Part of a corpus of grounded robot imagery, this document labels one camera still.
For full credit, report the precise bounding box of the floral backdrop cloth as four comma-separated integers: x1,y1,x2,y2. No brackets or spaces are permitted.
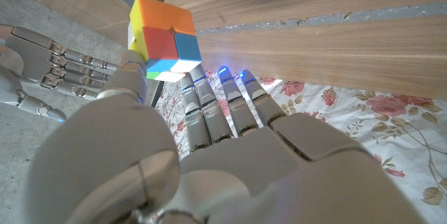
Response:
153,70,447,224

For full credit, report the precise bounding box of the grey tape outline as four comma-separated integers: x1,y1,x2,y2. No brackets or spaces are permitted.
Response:
195,2,447,36

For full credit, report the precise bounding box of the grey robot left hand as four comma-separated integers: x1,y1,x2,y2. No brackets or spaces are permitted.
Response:
13,50,429,224

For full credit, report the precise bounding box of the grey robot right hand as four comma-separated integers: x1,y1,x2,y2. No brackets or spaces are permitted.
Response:
0,24,119,123

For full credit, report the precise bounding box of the multicoloured Rubik's cube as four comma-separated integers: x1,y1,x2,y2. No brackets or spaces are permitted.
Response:
127,0,203,83

